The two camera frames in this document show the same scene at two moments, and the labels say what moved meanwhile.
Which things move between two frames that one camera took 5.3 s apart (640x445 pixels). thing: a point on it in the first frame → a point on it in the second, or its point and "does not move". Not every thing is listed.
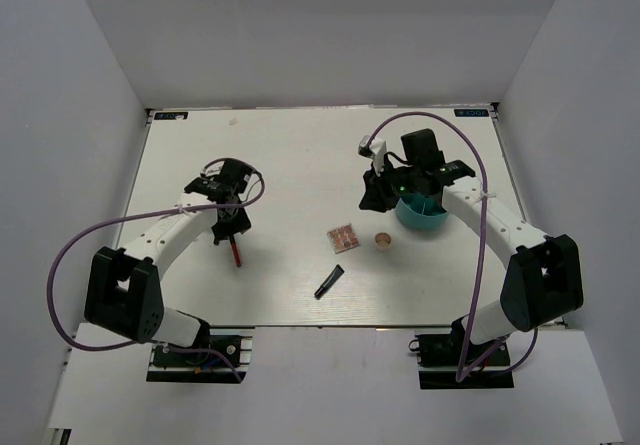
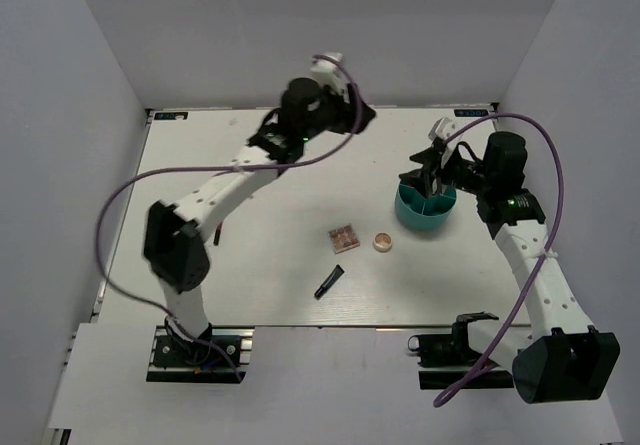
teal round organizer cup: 420,211 does not move
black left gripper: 242,223 → 353,118
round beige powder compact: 382,241 does not move
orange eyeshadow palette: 343,238 does not move
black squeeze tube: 336,273 does not move
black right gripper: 376,197 → 429,158
